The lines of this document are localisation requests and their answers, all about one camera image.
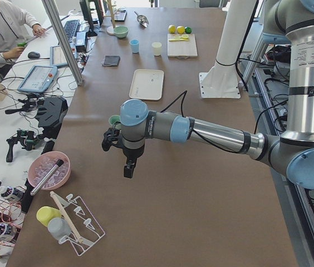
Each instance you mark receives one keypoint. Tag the green bowl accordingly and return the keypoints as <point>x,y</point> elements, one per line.
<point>121,31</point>

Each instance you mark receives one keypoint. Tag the wooden mug tree stand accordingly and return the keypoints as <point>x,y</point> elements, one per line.
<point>111,29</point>

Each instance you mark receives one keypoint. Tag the blue cup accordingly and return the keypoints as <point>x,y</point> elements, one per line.
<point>134,45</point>

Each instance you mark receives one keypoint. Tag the black keyboard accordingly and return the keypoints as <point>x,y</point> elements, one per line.
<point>71,27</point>

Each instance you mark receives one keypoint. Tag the cream yellow cup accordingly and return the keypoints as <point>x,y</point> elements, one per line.
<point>157,47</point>

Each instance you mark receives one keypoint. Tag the green lime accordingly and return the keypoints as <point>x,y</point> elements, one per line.
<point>188,30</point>

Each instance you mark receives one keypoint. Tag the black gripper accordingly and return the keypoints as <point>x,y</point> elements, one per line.
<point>131,153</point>

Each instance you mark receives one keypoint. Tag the blue teach pendant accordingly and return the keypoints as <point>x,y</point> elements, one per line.
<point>38,79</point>

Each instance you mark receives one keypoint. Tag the dark grey folded cloth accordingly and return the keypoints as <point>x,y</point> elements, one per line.
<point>111,61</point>

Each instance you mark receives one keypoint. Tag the yellow knife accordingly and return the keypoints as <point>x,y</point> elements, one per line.
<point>178,40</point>

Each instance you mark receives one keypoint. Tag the metal scoop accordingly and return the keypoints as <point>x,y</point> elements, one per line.
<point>142,20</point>

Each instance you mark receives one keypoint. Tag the wooden cutting board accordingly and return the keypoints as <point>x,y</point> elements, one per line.
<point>182,49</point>

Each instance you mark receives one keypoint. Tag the black computer mouse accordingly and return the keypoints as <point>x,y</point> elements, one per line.
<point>33,55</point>

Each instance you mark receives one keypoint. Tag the yellow cup on rack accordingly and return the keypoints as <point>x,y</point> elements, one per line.
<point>46,213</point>

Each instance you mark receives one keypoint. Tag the cream rabbit tray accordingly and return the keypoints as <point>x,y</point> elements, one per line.
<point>147,85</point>

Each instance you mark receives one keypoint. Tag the person in white hoodie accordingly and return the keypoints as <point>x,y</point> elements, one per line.
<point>12,20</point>

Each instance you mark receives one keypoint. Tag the aluminium frame post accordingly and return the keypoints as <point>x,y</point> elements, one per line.
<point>53,15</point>

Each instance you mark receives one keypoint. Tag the wooden stick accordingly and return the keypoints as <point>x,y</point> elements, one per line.
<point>79,238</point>

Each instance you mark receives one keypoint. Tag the grey cup on rack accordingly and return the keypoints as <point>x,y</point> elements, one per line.
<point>59,227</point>

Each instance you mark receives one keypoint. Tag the white wire cup rack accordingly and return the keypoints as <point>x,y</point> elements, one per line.
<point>84,221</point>

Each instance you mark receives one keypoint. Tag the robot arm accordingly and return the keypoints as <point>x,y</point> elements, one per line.
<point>291,154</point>

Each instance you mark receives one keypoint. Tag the metal tube with black cap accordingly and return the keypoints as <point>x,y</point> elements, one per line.
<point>40,185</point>

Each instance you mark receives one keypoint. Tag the green cup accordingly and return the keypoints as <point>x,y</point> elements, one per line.
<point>115,122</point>

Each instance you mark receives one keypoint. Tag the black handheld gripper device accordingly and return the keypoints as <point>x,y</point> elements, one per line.
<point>26,138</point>

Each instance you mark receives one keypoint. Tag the yellow lemon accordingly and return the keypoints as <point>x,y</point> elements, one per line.
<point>180,29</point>
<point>171,29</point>

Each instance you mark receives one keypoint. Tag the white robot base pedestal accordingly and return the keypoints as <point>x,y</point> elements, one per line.
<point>221,81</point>

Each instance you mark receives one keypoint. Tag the black gripper stand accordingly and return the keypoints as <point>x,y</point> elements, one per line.
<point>50,116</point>

